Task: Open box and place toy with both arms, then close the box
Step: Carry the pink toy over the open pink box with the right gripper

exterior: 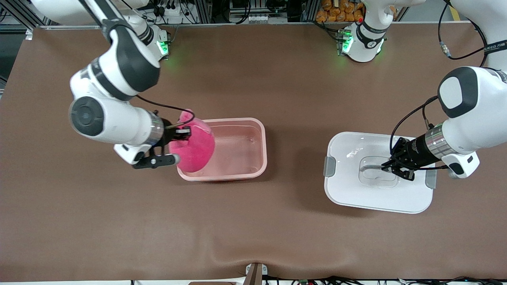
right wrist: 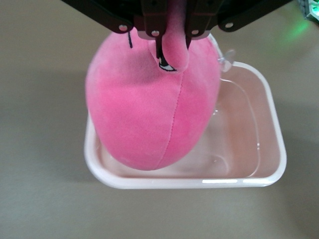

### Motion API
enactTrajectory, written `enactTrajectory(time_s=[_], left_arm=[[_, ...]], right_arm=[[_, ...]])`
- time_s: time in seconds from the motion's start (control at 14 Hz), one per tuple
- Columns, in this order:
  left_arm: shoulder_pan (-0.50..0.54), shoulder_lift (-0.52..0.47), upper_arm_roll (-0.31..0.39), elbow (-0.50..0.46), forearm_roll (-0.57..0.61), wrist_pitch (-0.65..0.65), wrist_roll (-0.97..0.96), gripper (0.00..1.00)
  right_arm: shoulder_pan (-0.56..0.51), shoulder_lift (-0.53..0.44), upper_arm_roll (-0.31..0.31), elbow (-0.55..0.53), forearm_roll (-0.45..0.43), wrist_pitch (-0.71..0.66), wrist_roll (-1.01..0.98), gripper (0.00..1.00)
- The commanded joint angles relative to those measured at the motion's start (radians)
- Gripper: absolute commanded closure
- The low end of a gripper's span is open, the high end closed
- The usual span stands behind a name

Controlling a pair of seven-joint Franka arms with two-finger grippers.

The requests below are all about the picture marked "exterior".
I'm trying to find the pink plush toy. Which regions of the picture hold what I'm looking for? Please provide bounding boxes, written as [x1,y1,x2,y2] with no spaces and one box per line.
[169,109,215,173]

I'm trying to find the white box lid with handle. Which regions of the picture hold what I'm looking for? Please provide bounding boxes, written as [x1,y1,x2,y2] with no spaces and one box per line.
[323,131,437,214]

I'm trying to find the pink plastic storage box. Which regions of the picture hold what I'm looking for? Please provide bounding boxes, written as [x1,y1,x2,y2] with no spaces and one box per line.
[177,118,268,182]

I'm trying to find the white power strip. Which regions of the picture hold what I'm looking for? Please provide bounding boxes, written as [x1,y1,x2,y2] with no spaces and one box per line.
[154,2,187,24]

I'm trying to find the white socket block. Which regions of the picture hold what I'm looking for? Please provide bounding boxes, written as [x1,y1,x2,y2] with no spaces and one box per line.
[237,13,274,24]

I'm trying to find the brown table cover sheet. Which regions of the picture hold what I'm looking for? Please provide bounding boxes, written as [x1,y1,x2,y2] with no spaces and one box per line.
[0,22,507,282]

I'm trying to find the orange snack packets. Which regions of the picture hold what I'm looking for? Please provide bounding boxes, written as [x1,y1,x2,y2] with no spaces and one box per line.
[316,0,365,23]

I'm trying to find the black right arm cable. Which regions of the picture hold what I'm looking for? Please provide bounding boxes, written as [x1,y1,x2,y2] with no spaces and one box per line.
[136,94,195,129]

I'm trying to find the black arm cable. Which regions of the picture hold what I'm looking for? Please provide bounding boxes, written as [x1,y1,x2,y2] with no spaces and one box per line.
[389,0,488,171]
[136,94,195,129]

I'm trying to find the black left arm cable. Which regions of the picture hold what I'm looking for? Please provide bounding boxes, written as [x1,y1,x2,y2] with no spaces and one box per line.
[389,0,488,171]

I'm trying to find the aluminium frame post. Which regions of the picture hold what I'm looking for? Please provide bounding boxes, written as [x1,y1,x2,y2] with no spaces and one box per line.
[190,0,212,24]

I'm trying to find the metal table edge bracket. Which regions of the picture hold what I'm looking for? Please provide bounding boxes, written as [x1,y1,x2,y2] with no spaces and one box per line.
[244,262,268,285]

